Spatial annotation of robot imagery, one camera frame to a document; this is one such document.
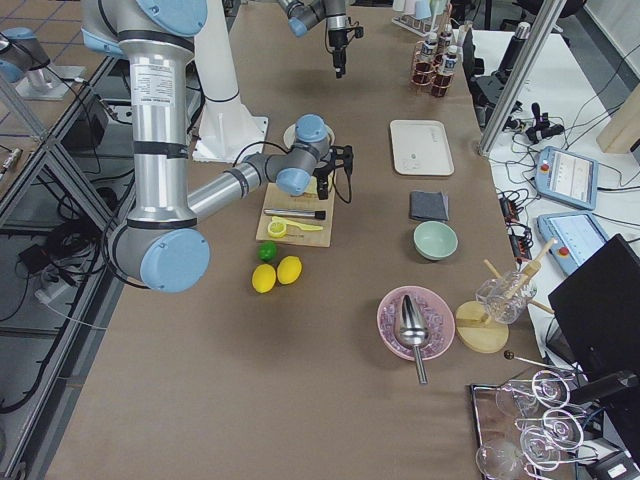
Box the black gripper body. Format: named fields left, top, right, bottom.
left=327, top=14, right=364, bottom=68
left=313, top=145, right=354, bottom=186

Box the bread slice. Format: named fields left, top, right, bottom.
left=287, top=176, right=317, bottom=197

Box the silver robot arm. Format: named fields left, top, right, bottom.
left=278, top=0, right=364, bottom=79
left=82, top=1, right=353, bottom=293

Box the cream rabbit tray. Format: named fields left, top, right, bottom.
left=390, top=120, right=454, bottom=177

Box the wine glass rack tray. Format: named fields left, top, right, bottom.
left=469, top=367, right=607, bottom=479

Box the steel muddler black tip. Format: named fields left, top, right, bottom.
left=263, top=208, right=327, bottom=220

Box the yellow plastic knife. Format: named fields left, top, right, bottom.
left=271, top=216, right=324, bottom=231

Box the wooden cutting board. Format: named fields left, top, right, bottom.
left=255, top=180, right=335, bottom=247

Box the white round plate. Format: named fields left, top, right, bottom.
left=283, top=124, right=335, bottom=149

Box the half lemon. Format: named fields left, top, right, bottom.
left=267, top=220, right=287, bottom=238

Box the tea bottle one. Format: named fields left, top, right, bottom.
left=413, top=32, right=438, bottom=87

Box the green lime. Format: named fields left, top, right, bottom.
left=258, top=240, right=278, bottom=263

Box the yellow lemon right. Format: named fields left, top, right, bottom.
left=276, top=256, right=303, bottom=285

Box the yellow lemon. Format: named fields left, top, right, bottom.
left=276, top=256, right=303, bottom=285
left=251, top=263, right=277, bottom=294

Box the tea bottle three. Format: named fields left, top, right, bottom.
left=430, top=45, right=458, bottom=98

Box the grey folded cloth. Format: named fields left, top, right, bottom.
left=409, top=191, right=449, bottom=221

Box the yellow lemon left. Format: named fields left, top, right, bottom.
left=251, top=263, right=277, bottom=294

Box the tea bottle two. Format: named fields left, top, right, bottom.
left=435, top=23, right=453, bottom=63

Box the mint green bowl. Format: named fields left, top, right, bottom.
left=413, top=221, right=458, bottom=261

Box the pink bowl with ice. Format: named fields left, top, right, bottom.
left=377, top=286, right=455, bottom=361

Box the steel ice scoop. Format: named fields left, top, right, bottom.
left=395, top=294, right=429, bottom=385

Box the glass mug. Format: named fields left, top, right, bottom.
left=475, top=271, right=537, bottom=325

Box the blue teach pendant far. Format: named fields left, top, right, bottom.
left=534, top=146, right=599, bottom=211

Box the blue teach pendant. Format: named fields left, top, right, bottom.
left=536, top=211, right=609, bottom=275
left=534, top=146, right=599, bottom=211

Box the blue teach pendant near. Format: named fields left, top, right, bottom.
left=536, top=211, right=609, bottom=275

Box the black laptop monitor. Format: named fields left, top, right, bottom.
left=549, top=234, right=639, bottom=380

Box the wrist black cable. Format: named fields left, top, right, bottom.
left=234, top=141, right=354, bottom=204

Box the copper wire bottle rack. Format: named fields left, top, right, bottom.
left=410, top=10, right=453, bottom=94

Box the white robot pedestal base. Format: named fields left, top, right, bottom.
left=193, top=1, right=268, bottom=163

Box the aluminium frame post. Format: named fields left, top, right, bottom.
left=478, top=0, right=566, bottom=158

